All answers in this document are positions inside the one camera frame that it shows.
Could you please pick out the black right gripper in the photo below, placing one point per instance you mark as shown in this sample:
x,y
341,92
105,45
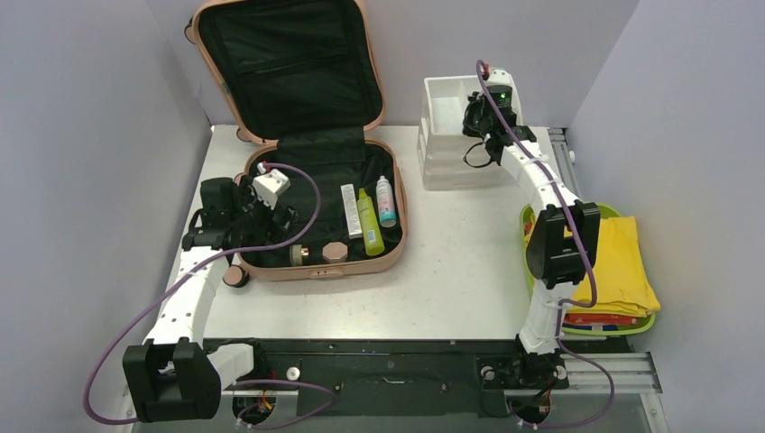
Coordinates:
x,y
474,119

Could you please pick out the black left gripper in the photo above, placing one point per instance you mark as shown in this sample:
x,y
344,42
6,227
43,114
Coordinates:
x,y
270,228

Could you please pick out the white drawer organizer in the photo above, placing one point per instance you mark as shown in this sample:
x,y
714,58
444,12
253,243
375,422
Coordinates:
x,y
446,159

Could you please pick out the pink hard-shell suitcase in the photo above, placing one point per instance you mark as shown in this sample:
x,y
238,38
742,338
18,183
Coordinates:
x,y
301,81

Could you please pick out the green plastic tray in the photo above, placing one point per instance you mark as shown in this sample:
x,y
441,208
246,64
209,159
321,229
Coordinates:
x,y
527,216

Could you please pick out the yellow packet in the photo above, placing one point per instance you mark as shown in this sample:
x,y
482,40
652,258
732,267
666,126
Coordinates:
x,y
622,285

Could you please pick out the red garment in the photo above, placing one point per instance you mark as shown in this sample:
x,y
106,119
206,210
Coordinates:
x,y
598,320

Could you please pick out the blue cloth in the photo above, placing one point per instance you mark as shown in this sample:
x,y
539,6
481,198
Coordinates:
x,y
606,328

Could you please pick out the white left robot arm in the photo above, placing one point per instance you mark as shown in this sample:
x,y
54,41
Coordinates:
x,y
171,376

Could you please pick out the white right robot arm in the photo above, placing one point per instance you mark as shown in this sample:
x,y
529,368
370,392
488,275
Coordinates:
x,y
561,250

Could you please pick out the small round gold-rim jar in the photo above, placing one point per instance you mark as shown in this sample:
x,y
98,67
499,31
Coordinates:
x,y
299,255

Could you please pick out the pink octagonal lid jar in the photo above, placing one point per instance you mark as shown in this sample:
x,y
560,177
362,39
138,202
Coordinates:
x,y
335,252

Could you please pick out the white cosmetic tube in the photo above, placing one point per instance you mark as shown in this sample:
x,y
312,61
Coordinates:
x,y
353,222

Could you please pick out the yellow-green spray bottle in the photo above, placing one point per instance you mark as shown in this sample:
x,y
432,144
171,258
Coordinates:
x,y
373,242

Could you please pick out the small white pink bottle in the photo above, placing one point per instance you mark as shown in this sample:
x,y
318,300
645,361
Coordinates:
x,y
385,203

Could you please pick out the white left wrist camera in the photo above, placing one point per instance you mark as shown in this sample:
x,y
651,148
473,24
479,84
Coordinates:
x,y
269,186

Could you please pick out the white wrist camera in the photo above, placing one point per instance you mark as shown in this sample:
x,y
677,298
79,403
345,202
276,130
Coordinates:
x,y
269,186
499,77

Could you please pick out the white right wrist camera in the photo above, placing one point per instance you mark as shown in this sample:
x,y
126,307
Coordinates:
x,y
499,77

